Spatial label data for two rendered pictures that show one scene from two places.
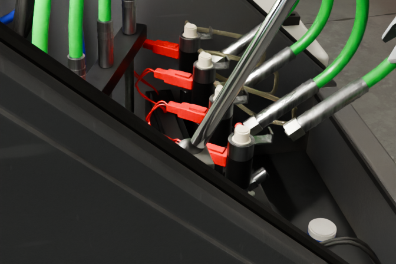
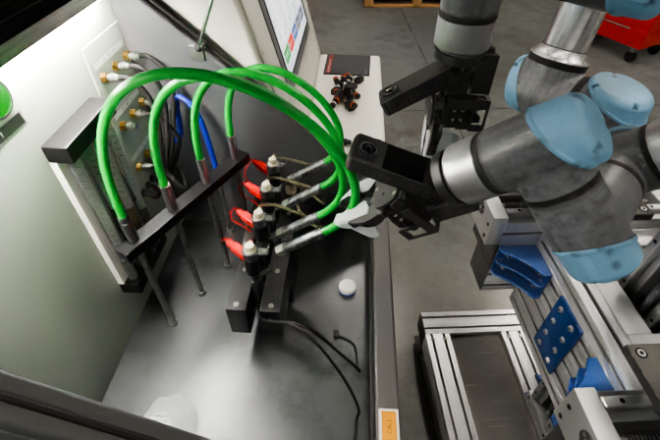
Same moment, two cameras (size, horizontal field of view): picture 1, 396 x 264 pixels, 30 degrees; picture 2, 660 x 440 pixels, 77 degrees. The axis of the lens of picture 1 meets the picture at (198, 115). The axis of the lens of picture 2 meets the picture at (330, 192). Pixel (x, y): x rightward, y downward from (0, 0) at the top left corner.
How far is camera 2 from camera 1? 0.42 m
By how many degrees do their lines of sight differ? 17
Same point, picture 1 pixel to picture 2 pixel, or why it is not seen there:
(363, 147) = (376, 245)
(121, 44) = (225, 167)
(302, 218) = (342, 275)
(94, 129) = not seen: outside the picture
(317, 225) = (345, 284)
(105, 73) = (201, 188)
